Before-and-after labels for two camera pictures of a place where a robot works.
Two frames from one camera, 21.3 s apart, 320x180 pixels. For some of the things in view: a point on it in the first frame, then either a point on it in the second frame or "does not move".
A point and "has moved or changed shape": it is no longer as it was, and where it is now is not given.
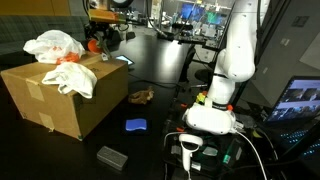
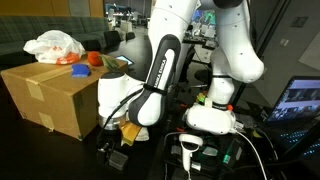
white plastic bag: x=55 y=47 does not move
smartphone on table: x=124 y=58 does not move
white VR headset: x=209 y=120 does not move
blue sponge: x=135 y=124 has moved or changed shape
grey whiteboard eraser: x=112 y=157 does not move
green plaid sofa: x=16 y=30 does not move
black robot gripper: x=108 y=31 -> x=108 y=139
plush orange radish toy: x=97 y=46 -> x=96 y=59
